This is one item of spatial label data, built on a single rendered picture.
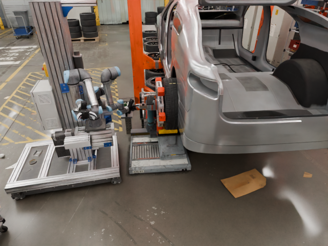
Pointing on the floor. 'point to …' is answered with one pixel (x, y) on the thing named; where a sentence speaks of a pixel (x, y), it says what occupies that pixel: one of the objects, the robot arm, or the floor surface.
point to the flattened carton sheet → (244, 183)
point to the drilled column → (128, 125)
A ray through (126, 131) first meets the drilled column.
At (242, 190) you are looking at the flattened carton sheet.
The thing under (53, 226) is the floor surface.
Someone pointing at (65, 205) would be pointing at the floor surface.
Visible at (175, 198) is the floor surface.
